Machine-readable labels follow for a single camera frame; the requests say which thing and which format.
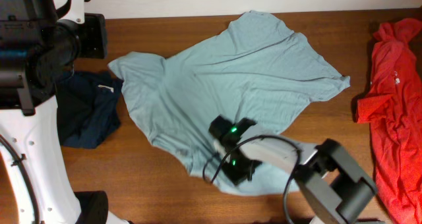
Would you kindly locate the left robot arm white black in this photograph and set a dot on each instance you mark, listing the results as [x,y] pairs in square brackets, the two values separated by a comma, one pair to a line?
[39,39]

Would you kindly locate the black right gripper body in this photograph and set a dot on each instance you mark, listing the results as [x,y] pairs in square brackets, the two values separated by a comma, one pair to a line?
[237,166]

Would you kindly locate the red t-shirt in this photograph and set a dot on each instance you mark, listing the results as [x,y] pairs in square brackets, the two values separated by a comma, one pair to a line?
[392,107]

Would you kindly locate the dark navy folded garment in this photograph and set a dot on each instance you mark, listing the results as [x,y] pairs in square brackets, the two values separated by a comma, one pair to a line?
[87,108]

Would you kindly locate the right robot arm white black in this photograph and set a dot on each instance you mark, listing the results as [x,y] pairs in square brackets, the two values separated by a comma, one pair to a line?
[332,182]

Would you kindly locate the light blue t-shirt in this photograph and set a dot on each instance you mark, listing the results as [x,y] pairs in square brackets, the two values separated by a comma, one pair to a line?
[257,68]

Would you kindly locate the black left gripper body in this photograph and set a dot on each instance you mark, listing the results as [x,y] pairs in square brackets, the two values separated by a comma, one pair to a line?
[92,42]

